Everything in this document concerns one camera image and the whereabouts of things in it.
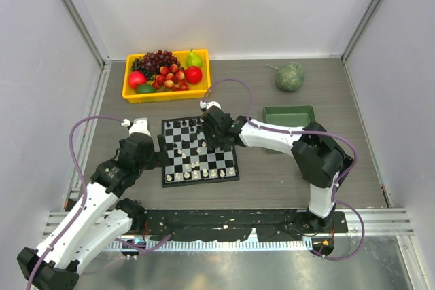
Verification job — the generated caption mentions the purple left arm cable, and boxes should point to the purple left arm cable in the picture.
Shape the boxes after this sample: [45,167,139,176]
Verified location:
[25,115,171,290]

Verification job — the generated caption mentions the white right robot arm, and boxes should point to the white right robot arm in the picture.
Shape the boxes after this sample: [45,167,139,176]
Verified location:
[200,101,357,232]

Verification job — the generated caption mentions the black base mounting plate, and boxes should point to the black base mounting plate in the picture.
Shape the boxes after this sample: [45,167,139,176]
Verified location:
[125,209,348,242]

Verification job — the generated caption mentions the green plastic tray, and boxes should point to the green plastic tray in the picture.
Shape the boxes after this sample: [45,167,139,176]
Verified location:
[262,105,322,155]

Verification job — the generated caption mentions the red apple right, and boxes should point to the red apple right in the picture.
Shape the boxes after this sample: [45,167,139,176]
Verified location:
[185,66,203,84]

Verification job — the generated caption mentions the dark red grape bunch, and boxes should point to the dark red grape bunch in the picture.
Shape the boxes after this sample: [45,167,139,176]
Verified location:
[131,50,181,80]

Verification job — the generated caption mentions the yellow plastic fruit bin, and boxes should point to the yellow plastic fruit bin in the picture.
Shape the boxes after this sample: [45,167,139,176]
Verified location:
[122,49,211,103]

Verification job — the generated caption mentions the red apple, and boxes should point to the red apple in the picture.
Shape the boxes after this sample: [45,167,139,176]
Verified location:
[128,71,147,90]
[185,66,203,84]

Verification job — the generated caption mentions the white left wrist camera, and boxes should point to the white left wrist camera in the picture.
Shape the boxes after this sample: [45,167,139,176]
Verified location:
[121,118,151,137]

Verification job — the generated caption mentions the black white chessboard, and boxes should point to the black white chessboard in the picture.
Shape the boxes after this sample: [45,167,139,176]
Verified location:
[161,116,240,188]

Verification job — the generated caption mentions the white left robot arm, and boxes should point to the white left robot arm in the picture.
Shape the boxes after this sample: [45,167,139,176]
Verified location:
[17,132,169,289]

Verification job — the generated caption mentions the green round melon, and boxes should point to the green round melon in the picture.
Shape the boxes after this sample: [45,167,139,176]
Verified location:
[267,62,305,92]

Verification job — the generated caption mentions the red cherry cluster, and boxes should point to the red cherry cluster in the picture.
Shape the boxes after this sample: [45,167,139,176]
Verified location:
[152,63,190,92]

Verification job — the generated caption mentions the green lime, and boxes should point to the green lime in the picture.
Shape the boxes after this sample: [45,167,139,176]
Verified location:
[135,84,156,94]

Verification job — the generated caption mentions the red apple left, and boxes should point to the red apple left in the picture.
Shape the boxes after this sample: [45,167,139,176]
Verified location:
[128,71,147,90]

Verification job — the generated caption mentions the green pear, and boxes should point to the green pear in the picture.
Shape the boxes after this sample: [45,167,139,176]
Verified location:
[186,49,203,67]

